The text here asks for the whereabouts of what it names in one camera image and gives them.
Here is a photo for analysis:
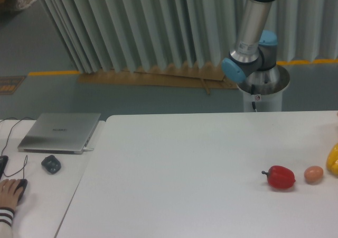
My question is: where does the person's hand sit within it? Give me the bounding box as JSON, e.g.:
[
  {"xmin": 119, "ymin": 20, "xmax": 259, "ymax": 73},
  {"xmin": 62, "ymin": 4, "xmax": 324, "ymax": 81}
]
[{"xmin": 0, "ymin": 179, "xmax": 23, "ymax": 211}]

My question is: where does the black computer mouse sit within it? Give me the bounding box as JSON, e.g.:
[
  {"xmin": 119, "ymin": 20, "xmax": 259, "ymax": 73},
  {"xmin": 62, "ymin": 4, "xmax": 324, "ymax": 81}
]
[{"xmin": 14, "ymin": 179, "xmax": 28, "ymax": 203}]

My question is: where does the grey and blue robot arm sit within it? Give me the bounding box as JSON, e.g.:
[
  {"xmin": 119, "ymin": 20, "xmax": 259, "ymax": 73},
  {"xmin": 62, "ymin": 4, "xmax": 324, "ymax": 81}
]
[{"xmin": 221, "ymin": 0, "xmax": 337, "ymax": 83}]

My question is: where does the striped sleeve forearm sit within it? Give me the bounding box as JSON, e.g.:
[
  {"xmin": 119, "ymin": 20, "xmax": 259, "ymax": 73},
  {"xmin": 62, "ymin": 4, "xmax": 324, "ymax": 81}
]
[{"xmin": 1, "ymin": 207, "xmax": 15, "ymax": 238}]

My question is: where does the black keyboard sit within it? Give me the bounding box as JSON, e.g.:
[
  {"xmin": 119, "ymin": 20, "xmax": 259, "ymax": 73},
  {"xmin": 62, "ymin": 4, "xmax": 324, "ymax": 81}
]
[{"xmin": 0, "ymin": 155, "xmax": 8, "ymax": 179}]

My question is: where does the black earbuds case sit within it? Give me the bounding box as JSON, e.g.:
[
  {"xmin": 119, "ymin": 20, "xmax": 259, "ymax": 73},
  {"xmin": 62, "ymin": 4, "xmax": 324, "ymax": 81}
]
[{"xmin": 41, "ymin": 155, "xmax": 62, "ymax": 175}]

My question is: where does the silver laptop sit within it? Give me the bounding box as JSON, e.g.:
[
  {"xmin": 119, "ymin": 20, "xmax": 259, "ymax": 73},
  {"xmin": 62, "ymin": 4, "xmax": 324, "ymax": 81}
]
[{"xmin": 17, "ymin": 113, "xmax": 100, "ymax": 154}]

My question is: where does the white usb plug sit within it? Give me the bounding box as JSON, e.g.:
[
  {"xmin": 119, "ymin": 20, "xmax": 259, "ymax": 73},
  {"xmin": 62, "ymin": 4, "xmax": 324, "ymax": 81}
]
[{"xmin": 83, "ymin": 148, "xmax": 94, "ymax": 152}]

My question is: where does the grey folding partition screen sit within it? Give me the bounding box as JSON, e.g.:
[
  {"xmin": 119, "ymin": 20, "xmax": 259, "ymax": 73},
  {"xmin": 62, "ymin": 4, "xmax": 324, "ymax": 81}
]
[{"xmin": 40, "ymin": 0, "xmax": 337, "ymax": 73}]

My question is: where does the brown cardboard sheet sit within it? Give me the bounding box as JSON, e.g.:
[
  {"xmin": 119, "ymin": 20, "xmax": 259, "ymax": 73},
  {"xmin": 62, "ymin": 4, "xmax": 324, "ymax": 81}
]
[{"xmin": 78, "ymin": 62, "xmax": 237, "ymax": 95}]

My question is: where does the red bell pepper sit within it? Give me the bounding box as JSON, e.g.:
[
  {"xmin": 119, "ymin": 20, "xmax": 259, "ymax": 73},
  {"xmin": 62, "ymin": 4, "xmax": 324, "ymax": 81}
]
[{"xmin": 261, "ymin": 165, "xmax": 296, "ymax": 190}]

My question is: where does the brown egg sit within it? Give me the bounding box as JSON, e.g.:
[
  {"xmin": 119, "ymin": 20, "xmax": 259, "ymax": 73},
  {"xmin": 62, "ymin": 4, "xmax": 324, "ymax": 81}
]
[{"xmin": 304, "ymin": 166, "xmax": 324, "ymax": 184}]

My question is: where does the yellow bell pepper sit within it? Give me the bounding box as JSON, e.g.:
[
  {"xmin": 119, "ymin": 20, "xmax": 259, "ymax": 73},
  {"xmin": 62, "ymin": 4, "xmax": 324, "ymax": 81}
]
[{"xmin": 326, "ymin": 144, "xmax": 338, "ymax": 176}]

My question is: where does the black base cable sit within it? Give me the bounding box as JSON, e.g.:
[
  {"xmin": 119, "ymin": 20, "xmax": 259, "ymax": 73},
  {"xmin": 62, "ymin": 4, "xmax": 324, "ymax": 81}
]
[{"xmin": 250, "ymin": 84, "xmax": 258, "ymax": 113}]

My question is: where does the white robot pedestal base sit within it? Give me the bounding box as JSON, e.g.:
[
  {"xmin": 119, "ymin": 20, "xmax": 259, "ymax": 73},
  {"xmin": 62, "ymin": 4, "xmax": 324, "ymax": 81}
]
[{"xmin": 237, "ymin": 65, "xmax": 290, "ymax": 112}]

